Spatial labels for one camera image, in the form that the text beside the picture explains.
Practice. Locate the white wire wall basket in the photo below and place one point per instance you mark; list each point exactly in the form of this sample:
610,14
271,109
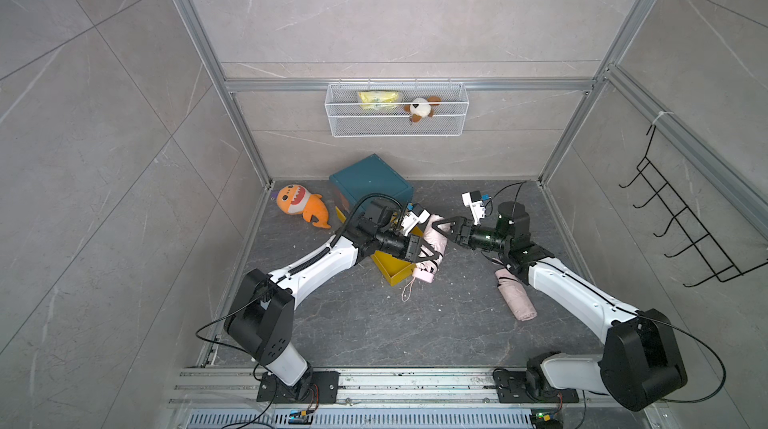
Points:
347,120

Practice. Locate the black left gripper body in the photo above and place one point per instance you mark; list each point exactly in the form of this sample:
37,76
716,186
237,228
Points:
391,244

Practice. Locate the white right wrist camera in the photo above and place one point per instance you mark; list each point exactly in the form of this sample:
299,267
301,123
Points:
476,202

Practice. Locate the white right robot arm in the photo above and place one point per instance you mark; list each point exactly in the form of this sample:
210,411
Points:
640,363

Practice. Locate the yellow package in basket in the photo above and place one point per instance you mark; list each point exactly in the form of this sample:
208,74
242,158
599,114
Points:
379,100

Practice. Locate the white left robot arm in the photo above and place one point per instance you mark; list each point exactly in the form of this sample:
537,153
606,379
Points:
261,317

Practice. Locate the pink umbrella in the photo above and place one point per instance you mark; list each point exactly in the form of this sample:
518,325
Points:
515,295
421,273

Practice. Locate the brown white plush dog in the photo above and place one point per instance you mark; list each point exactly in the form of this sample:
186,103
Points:
421,108

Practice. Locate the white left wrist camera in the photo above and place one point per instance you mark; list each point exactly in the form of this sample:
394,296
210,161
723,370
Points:
414,215

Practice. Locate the black wire wall hook rack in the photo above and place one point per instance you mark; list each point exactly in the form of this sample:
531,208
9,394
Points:
719,266

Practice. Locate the orange shark plush toy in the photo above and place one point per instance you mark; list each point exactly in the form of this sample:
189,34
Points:
296,200

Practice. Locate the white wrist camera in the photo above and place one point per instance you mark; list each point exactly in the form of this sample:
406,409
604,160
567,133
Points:
414,215
476,202

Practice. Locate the pink umbrella front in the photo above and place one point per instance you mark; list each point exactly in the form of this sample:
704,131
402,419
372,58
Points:
421,273

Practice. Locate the metal base rail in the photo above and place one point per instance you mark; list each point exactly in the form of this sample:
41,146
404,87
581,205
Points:
450,397

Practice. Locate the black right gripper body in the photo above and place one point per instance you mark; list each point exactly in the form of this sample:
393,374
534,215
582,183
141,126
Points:
486,240

